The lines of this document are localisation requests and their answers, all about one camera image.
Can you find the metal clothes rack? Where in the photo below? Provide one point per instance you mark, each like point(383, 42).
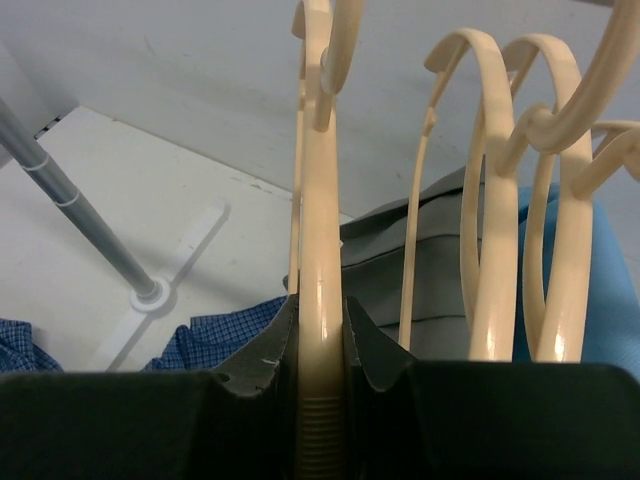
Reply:
point(151, 296)

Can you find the blue plaid shirt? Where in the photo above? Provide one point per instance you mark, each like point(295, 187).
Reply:
point(203, 344)

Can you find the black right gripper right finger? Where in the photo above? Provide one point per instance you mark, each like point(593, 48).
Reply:
point(417, 419)

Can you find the grey hanging garment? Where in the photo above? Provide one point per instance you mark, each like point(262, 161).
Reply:
point(372, 259)

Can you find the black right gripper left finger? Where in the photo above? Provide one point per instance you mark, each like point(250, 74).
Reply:
point(235, 421)

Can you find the light blue hanging garment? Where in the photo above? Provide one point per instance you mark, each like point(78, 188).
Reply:
point(612, 316)

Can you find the beige hanger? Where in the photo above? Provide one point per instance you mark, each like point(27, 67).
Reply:
point(488, 254)
point(558, 237)
point(328, 33)
point(595, 125)

